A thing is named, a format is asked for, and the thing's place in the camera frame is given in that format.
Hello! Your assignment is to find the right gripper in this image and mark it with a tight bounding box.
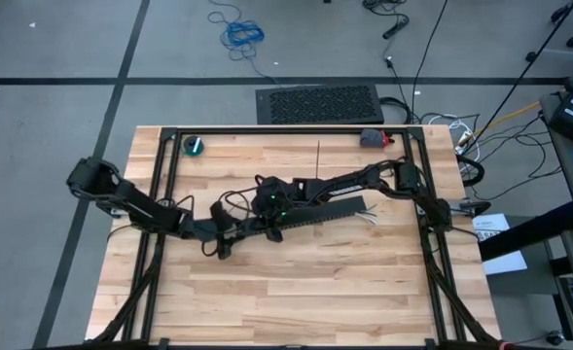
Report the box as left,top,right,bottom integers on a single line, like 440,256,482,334
250,176,298,243

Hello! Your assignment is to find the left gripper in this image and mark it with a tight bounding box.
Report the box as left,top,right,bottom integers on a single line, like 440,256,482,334
209,200,252,261

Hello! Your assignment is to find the black slotted cable duct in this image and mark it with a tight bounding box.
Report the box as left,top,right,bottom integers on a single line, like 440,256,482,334
239,196,369,239

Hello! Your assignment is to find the green tape roll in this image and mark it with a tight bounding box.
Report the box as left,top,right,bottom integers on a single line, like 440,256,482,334
181,134,205,158

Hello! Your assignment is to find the black perforated floor mat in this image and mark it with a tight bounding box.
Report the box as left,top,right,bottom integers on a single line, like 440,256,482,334
255,83,386,126

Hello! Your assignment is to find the grey red tool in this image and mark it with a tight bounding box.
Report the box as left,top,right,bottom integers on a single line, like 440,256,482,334
360,127,395,150

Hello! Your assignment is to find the white printed paper sheet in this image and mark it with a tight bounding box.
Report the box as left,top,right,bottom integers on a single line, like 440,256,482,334
471,212,529,277

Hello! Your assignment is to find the black desk leg beam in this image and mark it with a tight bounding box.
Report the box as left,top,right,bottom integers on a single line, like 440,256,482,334
478,201,573,263

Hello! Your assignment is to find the black labelled electronics box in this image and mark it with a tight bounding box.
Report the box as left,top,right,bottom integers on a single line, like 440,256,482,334
540,72,573,147

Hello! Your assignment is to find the grey office chair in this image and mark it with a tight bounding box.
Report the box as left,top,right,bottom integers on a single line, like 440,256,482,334
524,0,573,67

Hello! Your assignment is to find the black left camera cable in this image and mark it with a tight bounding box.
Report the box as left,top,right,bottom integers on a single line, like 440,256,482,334
199,187,259,259

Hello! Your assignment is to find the black aluminium table frame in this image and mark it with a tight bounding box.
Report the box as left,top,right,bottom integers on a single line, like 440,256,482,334
32,124,511,350

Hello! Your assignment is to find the blue floor cable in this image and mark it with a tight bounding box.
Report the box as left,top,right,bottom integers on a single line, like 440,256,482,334
206,0,281,87

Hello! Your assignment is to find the black plug cable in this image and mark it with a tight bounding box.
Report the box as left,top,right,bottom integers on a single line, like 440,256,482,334
384,55,414,125

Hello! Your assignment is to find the white floor cable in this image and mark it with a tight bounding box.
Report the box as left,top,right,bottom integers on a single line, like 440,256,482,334
426,114,482,164

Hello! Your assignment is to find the black cable coil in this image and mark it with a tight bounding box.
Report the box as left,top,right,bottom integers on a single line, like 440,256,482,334
454,153,486,189

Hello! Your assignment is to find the black power strip cable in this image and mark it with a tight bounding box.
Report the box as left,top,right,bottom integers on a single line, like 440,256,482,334
362,0,411,41

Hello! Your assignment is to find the thin black hanging cable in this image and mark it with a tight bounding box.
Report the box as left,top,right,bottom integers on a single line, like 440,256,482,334
410,0,450,125

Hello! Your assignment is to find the yellow floor cable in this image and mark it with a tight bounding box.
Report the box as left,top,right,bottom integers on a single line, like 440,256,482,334
458,72,573,147

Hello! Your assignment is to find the thin black floor cable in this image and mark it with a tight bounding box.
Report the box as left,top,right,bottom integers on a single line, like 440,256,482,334
470,110,564,203

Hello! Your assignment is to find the thick black hanging cable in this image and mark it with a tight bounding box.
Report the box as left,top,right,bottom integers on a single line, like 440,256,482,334
460,0,573,152

